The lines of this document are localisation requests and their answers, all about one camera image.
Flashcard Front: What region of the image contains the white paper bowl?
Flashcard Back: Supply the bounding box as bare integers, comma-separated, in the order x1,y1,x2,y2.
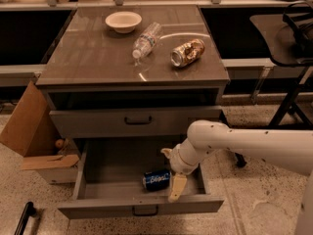
105,12,142,33

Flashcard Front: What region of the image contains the gold patterned can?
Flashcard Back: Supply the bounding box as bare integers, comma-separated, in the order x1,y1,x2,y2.
170,38,205,68

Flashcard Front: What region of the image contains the small round wooden ball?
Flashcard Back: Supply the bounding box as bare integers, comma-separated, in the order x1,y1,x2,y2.
55,139,65,149

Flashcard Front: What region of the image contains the grey upper drawer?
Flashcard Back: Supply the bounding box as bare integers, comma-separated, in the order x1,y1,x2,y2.
50,106,222,138

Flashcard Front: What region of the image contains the clear plastic water bottle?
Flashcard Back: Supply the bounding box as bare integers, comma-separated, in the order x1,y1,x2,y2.
132,23,162,59

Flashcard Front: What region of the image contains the blue pepsi can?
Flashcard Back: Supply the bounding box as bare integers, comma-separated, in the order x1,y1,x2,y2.
142,169,171,191

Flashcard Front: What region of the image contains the grey drawer cabinet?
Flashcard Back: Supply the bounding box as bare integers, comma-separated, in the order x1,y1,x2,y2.
36,5,229,152

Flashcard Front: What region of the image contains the open grey middle drawer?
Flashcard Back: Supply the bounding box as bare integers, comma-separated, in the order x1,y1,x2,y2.
59,135,223,219

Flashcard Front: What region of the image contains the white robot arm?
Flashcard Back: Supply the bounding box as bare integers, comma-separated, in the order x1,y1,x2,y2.
161,120,313,235

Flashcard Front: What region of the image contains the brown cardboard box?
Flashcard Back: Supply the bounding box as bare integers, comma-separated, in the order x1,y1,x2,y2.
0,81,79,184

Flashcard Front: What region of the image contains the black bar on floor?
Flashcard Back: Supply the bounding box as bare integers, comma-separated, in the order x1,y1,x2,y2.
14,202,37,235

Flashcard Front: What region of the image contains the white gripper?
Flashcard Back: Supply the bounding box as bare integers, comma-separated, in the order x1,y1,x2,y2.
160,144,198,203

